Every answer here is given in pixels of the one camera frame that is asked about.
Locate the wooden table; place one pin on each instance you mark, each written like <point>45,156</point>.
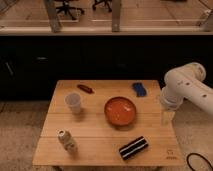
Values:
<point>97,141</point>

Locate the small white bottle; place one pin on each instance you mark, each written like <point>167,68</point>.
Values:
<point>67,141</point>

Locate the orange bowl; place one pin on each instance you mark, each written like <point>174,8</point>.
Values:
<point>120,111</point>

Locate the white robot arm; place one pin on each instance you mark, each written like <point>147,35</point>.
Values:
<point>185,82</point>

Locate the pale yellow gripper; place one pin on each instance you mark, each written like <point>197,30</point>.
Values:
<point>167,116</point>

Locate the black white striped box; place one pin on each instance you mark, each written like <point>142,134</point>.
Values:
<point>133,147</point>

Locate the dark cabinet counter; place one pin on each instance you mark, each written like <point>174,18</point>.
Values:
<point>31,65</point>

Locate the black office chair left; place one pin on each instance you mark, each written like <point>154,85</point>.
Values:
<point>66,8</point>

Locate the blue crumpled object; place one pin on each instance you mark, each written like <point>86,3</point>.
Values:
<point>139,89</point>

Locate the dark red snack bar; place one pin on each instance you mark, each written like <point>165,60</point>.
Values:
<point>85,88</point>

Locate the translucent plastic cup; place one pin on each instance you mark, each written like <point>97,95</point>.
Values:
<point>73,101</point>

